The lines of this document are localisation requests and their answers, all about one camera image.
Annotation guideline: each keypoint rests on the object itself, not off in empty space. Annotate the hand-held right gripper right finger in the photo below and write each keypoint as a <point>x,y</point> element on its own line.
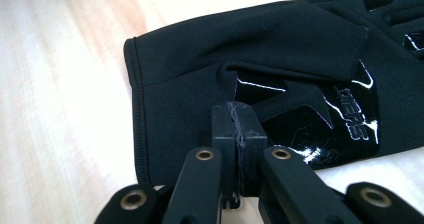
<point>251,140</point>

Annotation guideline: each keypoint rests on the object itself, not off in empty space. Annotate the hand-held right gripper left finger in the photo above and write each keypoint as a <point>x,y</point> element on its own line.
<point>226,144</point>

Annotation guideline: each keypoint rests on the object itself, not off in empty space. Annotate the black glove with glossy print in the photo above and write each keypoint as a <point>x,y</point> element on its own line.
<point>266,57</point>

